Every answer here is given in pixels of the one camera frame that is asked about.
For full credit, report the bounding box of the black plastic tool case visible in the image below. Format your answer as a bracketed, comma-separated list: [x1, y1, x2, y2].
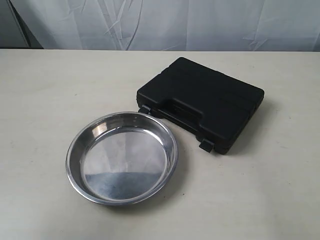
[136, 57, 265, 155]

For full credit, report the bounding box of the round stainless steel pan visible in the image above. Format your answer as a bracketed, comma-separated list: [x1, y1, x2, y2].
[65, 111, 179, 206]

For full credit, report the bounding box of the white backdrop cloth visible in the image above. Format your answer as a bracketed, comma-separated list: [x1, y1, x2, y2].
[0, 0, 320, 52]

